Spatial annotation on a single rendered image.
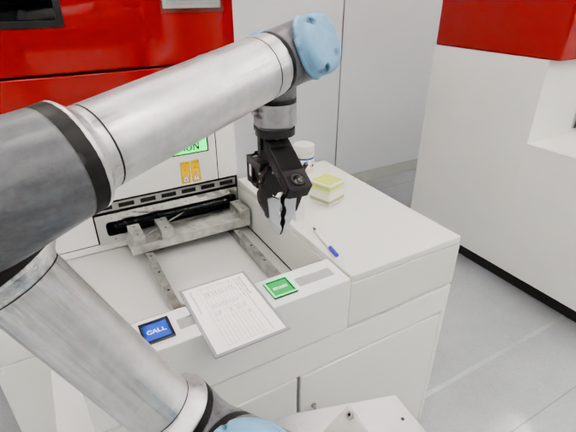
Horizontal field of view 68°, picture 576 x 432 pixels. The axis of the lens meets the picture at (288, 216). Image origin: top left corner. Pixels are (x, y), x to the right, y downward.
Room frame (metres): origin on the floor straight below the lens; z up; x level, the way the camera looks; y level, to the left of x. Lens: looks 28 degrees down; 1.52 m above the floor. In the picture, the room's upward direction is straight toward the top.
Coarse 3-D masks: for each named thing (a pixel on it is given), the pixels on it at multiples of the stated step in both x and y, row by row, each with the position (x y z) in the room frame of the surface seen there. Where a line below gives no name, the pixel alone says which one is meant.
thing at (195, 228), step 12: (204, 216) 1.19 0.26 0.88; (216, 216) 1.19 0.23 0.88; (228, 216) 1.19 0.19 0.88; (180, 228) 1.12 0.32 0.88; (192, 228) 1.12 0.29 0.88; (204, 228) 1.12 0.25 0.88; (216, 228) 1.13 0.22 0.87; (228, 228) 1.15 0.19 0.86; (156, 240) 1.05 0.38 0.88; (168, 240) 1.06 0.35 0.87; (180, 240) 1.08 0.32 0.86; (132, 252) 1.01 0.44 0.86; (144, 252) 1.02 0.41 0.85
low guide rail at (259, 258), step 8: (232, 232) 1.16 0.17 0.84; (240, 232) 1.14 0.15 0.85; (240, 240) 1.11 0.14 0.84; (248, 240) 1.10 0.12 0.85; (248, 248) 1.06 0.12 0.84; (256, 248) 1.05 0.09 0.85; (256, 256) 1.01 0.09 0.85; (264, 256) 1.01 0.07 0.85; (264, 264) 0.97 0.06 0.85; (272, 264) 0.97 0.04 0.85; (264, 272) 0.97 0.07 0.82; (272, 272) 0.93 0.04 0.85
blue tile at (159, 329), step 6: (150, 324) 0.61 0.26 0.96; (156, 324) 0.61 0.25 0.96; (162, 324) 0.61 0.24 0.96; (144, 330) 0.59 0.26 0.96; (150, 330) 0.59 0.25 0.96; (156, 330) 0.59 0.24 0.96; (162, 330) 0.59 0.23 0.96; (168, 330) 0.59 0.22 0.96; (144, 336) 0.58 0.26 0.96; (150, 336) 0.58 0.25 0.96; (156, 336) 0.58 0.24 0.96; (162, 336) 0.58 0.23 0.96
